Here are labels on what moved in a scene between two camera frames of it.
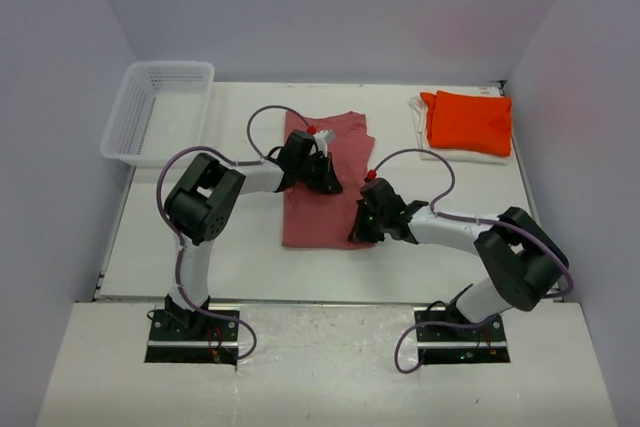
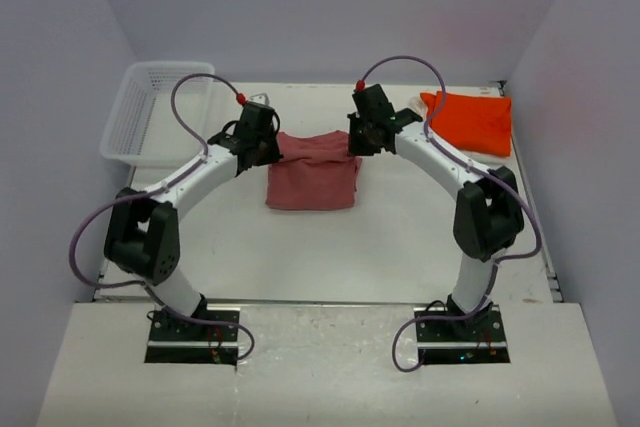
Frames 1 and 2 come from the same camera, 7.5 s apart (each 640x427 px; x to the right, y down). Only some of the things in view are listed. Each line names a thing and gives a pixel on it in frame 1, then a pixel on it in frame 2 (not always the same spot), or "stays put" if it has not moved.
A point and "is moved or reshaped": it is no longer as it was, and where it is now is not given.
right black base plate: x=451 y=345 stays put
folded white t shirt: x=419 y=107 stays put
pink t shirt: x=314 y=221 is moved or reshaped
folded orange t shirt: x=466 y=122 stays put
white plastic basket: x=159 y=112 stays put
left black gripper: x=326 y=182 → x=273 y=155
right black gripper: x=360 y=233 → x=355 y=147
